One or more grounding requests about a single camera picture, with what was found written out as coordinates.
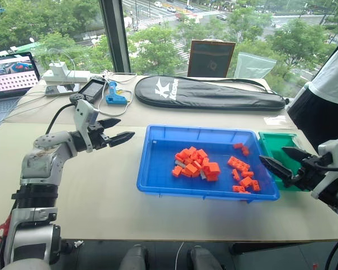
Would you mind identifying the white charger cable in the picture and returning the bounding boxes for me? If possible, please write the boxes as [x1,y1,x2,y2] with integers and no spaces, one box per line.
[47,47,77,74]

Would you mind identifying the white glue gun cable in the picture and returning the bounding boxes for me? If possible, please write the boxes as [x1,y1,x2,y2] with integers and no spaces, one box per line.
[97,72,138,118]

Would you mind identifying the person in white shirt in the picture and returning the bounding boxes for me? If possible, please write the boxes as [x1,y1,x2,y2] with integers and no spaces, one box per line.
[287,30,338,158]

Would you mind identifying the white power strip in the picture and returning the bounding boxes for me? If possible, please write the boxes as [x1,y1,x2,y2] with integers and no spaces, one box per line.
[42,69,91,85]

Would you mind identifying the black handheld game console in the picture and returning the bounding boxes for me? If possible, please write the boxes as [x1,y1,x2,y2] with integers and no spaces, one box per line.
[69,77,109,105]

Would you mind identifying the dark window frame post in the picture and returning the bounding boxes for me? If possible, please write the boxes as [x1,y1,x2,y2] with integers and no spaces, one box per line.
[98,0,132,73]

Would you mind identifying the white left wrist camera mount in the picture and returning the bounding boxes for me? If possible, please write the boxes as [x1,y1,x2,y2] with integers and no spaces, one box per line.
[74,98,100,153]

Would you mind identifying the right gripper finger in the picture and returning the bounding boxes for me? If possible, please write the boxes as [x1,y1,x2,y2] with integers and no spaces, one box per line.
[259,155,295,182]
[281,146,313,164]

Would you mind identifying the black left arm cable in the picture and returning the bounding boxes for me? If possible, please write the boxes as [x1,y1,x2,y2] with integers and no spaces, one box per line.
[45,102,77,135]

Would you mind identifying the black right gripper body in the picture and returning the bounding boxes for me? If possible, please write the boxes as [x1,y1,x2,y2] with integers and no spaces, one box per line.
[283,156,332,192]

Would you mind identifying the clear plastic bag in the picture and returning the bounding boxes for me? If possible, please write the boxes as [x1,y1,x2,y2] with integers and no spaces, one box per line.
[233,52,277,79]

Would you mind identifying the red plastic toy brick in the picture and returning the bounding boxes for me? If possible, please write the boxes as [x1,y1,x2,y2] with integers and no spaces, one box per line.
[227,156,251,172]

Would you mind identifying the green plastic tray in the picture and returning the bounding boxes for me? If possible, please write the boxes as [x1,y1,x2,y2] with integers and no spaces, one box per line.
[258,131,310,192]

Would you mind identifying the wood framed dark board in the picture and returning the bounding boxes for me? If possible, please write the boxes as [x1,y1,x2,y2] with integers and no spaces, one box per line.
[187,39,237,78]

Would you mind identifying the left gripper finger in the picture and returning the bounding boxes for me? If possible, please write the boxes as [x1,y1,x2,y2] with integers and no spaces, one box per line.
[97,118,122,131]
[108,131,136,147]

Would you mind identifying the white charger adapter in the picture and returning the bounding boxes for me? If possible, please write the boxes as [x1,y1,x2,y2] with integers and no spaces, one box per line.
[48,61,69,76]

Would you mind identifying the blue plastic tray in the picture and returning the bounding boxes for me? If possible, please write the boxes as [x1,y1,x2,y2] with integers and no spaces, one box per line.
[136,124,281,204]

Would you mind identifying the smartphone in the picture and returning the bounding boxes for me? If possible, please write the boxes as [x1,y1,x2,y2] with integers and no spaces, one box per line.
[45,83,81,98]

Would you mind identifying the blue glue gun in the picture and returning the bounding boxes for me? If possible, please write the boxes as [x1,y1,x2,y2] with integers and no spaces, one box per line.
[105,80,130,106]

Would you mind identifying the large orange building block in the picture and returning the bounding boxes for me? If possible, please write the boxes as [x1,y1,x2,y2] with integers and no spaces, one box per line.
[202,162,221,175]

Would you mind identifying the black racket bag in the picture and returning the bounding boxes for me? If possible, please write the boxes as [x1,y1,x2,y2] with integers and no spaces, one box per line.
[134,75,290,110]

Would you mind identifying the thin white hanging cable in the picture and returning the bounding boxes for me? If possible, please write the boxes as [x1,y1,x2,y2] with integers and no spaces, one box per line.
[176,241,185,267]

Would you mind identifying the grey laptop cable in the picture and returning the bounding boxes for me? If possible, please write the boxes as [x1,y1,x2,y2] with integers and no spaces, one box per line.
[1,94,47,123]

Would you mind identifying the grey laptop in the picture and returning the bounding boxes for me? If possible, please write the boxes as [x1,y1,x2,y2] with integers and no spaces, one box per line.
[0,51,41,130]

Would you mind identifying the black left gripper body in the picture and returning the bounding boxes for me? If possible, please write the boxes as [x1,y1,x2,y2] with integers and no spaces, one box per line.
[87,123,112,151]

